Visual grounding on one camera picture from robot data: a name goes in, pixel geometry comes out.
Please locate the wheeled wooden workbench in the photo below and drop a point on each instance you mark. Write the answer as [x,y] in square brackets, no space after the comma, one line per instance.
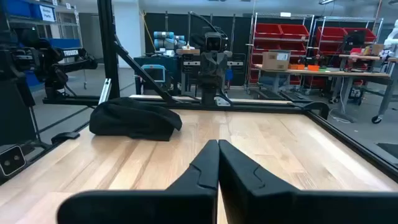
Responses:
[357,57]

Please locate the silver aluminium bar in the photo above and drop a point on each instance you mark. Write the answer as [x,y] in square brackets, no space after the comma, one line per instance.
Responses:
[105,91]

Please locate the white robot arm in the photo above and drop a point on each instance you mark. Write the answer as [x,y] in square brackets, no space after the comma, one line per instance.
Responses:
[392,37]

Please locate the brown cardboard box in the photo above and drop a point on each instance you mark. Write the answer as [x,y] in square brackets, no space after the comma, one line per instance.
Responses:
[276,60]

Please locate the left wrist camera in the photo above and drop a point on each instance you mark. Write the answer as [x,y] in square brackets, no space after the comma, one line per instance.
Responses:
[213,43]

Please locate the black neighbour station robot arm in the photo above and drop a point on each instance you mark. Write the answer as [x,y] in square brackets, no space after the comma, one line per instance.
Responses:
[71,63]

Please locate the small silver depth camera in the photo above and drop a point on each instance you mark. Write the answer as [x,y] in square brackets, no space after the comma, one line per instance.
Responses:
[12,160]

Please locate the black aluminium table frame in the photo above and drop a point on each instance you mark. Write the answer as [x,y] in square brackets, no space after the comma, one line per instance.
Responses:
[109,46]

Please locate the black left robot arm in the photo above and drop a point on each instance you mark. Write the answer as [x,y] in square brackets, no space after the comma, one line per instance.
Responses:
[212,95]

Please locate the blue storage bin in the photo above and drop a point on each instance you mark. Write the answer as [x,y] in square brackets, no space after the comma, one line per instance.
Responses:
[18,7]

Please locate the small blue-framed monitor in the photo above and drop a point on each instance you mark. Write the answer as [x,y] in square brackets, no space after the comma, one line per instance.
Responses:
[154,74]

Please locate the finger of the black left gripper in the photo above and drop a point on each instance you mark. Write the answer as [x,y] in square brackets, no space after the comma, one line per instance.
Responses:
[208,76]
[219,76]

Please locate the metal rack with red bins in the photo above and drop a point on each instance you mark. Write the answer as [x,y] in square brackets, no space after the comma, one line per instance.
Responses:
[280,46]
[329,46]

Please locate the blue bin with white label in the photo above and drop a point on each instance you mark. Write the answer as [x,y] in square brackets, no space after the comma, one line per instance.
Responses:
[35,12]

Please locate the orange plastic tray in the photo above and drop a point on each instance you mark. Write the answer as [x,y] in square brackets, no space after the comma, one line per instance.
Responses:
[297,66]
[313,68]

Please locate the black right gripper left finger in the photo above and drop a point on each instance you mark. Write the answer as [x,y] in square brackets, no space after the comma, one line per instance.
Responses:
[140,208]

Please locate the grey metal shelving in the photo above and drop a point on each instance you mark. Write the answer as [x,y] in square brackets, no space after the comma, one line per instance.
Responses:
[21,21]

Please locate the black caster wheel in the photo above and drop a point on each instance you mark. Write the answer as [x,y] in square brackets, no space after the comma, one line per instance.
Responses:
[376,119]

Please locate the black frame clamp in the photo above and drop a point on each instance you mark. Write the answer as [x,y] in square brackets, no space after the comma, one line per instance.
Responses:
[65,137]
[317,107]

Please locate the black cloth napkin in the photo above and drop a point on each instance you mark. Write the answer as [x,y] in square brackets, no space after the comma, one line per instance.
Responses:
[133,119]

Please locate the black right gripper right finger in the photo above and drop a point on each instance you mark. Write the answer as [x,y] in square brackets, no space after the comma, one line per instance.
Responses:
[280,208]

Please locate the long wooden workbench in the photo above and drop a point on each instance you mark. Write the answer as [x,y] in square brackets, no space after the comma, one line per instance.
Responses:
[342,74]

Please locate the dark blue cart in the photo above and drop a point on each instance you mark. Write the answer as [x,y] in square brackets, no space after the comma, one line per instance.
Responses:
[168,68]

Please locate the black computer monitor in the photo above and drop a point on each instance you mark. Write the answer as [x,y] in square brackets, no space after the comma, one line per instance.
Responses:
[354,40]

